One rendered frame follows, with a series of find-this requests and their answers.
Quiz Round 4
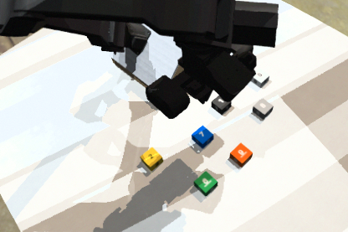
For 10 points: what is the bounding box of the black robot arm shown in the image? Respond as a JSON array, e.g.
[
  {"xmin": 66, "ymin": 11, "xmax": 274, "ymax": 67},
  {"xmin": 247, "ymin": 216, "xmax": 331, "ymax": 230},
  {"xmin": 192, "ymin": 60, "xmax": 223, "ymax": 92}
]
[{"xmin": 0, "ymin": 0, "xmax": 279, "ymax": 102}]

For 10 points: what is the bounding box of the green block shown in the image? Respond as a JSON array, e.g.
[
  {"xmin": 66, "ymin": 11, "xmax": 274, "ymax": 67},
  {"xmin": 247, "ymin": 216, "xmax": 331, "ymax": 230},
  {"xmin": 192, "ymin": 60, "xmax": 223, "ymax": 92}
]
[{"xmin": 194, "ymin": 171, "xmax": 218, "ymax": 196}]

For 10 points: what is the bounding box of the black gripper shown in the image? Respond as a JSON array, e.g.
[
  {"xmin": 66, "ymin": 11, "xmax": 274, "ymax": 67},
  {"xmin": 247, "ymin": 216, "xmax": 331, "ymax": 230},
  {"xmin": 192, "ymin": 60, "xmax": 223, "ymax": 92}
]
[{"xmin": 146, "ymin": 43, "xmax": 253, "ymax": 119}]

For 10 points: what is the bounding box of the blue block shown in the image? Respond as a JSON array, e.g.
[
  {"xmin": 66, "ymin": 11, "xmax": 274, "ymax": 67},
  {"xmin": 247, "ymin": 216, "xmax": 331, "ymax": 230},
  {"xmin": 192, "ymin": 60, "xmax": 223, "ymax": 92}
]
[{"xmin": 192, "ymin": 126, "xmax": 214, "ymax": 149}]

